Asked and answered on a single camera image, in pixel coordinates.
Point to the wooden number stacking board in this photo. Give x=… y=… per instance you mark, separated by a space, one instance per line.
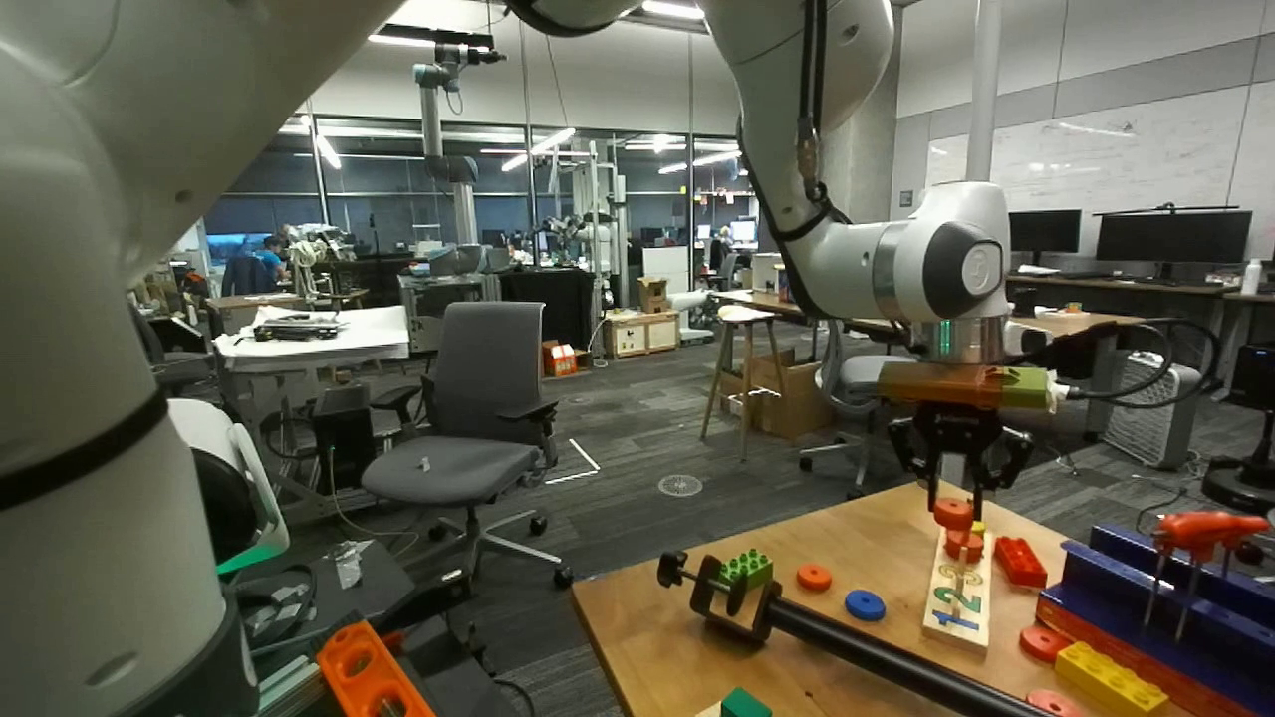
x=956 y=613

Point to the green toy brick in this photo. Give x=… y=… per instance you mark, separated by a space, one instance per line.
x=745 y=569

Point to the black flat device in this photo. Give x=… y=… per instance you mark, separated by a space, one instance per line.
x=297 y=323

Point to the dark long monitor desk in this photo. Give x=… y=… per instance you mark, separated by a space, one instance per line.
x=1130 y=283

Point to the white work table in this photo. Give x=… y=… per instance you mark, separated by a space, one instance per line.
x=358 y=333

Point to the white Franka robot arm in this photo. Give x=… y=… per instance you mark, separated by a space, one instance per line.
x=82 y=399

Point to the small orange box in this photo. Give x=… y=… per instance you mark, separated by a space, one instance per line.
x=563 y=359

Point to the black side stand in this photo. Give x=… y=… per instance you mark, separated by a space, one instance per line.
x=301 y=598

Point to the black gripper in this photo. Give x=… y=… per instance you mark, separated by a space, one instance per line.
x=956 y=428

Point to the black cabinet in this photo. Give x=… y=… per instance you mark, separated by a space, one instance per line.
x=551 y=306

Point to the black floor stand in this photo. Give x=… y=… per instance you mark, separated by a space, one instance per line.
x=1242 y=484

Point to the beige storage box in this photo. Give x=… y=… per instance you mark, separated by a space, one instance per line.
x=623 y=333

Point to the ceiling light bar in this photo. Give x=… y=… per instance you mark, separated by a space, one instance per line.
x=450 y=46

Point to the wide black computer monitor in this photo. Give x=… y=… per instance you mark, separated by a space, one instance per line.
x=1178 y=237

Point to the brown cardboard box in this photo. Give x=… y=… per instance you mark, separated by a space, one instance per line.
x=791 y=399

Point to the orange plastic holed block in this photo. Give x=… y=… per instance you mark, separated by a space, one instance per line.
x=362 y=671

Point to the white box fan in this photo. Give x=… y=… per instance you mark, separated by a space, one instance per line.
x=1154 y=420

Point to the orange toy hand tool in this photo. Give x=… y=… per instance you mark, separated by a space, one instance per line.
x=1202 y=533

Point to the yellow toy brick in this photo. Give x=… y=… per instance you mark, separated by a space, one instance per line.
x=1110 y=679

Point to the grey ceiling robot column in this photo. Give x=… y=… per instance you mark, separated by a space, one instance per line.
x=445 y=135

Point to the wooden stool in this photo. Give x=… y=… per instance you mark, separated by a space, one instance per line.
x=744 y=318

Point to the white rounded housing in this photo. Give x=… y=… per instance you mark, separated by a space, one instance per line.
x=202 y=440

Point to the red toy brick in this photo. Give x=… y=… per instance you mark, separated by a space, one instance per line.
x=1021 y=561

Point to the green toy block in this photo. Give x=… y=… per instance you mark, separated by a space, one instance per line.
x=744 y=707

